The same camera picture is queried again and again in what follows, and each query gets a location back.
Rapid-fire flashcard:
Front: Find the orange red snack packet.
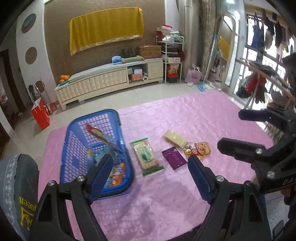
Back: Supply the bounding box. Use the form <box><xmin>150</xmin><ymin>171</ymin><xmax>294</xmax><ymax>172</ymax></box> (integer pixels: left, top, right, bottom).
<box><xmin>184</xmin><ymin>142</ymin><xmax>211</xmax><ymax>158</ymax></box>

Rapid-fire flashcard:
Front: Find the clear soda cracker packet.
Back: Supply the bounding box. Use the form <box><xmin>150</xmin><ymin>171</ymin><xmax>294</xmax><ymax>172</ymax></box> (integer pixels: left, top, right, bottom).
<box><xmin>164</xmin><ymin>130</ymin><xmax>188</xmax><ymax>148</ymax></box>

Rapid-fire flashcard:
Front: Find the purple snack packet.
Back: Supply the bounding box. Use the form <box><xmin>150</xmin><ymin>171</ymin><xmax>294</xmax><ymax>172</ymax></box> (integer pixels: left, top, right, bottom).
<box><xmin>162</xmin><ymin>147</ymin><xmax>187</xmax><ymax>170</ymax></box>

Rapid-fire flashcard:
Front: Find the green cracker packet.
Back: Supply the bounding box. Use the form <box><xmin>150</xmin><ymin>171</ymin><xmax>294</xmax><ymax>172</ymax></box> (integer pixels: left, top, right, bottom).
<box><xmin>130</xmin><ymin>138</ymin><xmax>164</xmax><ymax>177</ymax></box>

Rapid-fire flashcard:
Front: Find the clothes drying rack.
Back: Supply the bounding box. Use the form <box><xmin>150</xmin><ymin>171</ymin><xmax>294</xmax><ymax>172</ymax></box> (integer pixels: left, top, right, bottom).
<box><xmin>235</xmin><ymin>58</ymin><xmax>295</xmax><ymax>109</ymax></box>

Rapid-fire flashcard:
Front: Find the blue cartoon snack bag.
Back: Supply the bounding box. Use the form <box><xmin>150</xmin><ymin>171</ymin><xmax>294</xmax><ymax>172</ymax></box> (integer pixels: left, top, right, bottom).
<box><xmin>86</xmin><ymin>149</ymin><xmax>127</xmax><ymax>190</ymax></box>

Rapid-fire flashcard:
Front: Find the blue plastic basket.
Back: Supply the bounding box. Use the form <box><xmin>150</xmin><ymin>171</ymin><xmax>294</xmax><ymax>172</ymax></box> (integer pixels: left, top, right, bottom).
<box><xmin>60</xmin><ymin>109</ymin><xmax>134</xmax><ymax>198</ymax></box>

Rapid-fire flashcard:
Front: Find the pink tablecloth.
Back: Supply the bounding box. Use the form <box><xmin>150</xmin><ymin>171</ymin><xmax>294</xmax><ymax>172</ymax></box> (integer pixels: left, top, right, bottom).
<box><xmin>39</xmin><ymin>90</ymin><xmax>273</xmax><ymax>240</ymax></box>

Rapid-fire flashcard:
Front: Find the red green snack packet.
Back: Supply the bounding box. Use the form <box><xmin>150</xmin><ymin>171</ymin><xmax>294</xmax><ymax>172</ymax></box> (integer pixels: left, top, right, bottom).
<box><xmin>86</xmin><ymin>124</ymin><xmax>120</xmax><ymax>151</ymax></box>

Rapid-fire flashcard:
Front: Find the pink shopping bag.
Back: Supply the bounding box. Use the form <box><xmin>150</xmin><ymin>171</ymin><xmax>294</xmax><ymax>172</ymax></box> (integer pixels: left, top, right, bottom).
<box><xmin>185</xmin><ymin>64</ymin><xmax>203</xmax><ymax>84</ymax></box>

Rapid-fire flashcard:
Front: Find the red paper bag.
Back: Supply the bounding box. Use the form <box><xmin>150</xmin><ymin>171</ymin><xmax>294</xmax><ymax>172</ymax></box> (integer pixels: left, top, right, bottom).
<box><xmin>31</xmin><ymin>98</ymin><xmax>50</xmax><ymax>131</ymax></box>

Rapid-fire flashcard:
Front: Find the white metal shelf rack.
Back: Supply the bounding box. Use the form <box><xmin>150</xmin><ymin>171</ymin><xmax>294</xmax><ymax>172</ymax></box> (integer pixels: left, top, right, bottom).
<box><xmin>156</xmin><ymin>25</ymin><xmax>185</xmax><ymax>83</ymax></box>

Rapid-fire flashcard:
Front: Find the plate of oranges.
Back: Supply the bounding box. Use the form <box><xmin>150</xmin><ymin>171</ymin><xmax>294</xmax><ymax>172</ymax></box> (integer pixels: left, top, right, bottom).
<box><xmin>59</xmin><ymin>75</ymin><xmax>70</xmax><ymax>83</ymax></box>

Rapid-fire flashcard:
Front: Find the brown cardboard box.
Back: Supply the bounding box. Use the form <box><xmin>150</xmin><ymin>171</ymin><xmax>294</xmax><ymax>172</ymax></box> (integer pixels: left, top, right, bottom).
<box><xmin>138</xmin><ymin>45</ymin><xmax>162</xmax><ymax>59</ymax></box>

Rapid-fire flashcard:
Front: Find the cream tv cabinet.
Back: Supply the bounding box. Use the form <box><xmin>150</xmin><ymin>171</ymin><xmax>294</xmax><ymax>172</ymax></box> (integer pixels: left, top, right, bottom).
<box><xmin>55</xmin><ymin>58</ymin><xmax>164</xmax><ymax>110</ymax></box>

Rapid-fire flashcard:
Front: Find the green folded cloth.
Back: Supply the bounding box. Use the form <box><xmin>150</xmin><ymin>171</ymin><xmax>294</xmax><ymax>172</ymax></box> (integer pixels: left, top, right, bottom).
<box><xmin>121</xmin><ymin>55</ymin><xmax>144</xmax><ymax>63</ymax></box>

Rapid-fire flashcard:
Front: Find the blue tissue pack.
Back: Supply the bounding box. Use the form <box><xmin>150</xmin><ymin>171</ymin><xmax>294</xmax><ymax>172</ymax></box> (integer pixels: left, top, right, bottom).
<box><xmin>111</xmin><ymin>56</ymin><xmax>122</xmax><ymax>64</ymax></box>

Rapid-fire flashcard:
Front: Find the yellow wall cloth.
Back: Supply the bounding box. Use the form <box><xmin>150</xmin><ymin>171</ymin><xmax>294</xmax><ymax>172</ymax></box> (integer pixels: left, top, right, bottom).
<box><xmin>69</xmin><ymin>7</ymin><xmax>144</xmax><ymax>56</ymax></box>

